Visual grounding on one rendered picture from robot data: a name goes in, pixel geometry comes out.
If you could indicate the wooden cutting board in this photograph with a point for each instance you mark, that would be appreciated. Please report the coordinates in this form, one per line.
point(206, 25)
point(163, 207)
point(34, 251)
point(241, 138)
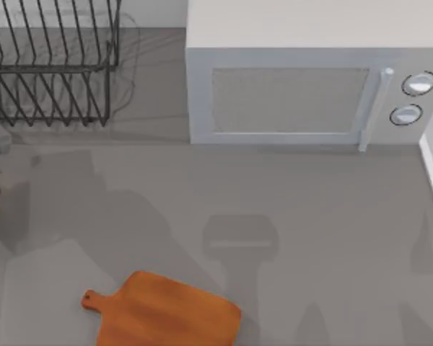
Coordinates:
point(173, 313)

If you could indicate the pale microwave oven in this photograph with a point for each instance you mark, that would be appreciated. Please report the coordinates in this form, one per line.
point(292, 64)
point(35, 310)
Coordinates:
point(310, 32)

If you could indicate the microwave door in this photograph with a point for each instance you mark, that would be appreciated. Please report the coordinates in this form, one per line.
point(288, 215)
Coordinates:
point(288, 101)

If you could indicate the round microwave knob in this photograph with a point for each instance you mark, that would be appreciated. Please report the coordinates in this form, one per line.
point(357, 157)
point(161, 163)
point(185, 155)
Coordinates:
point(418, 83)
point(405, 114)

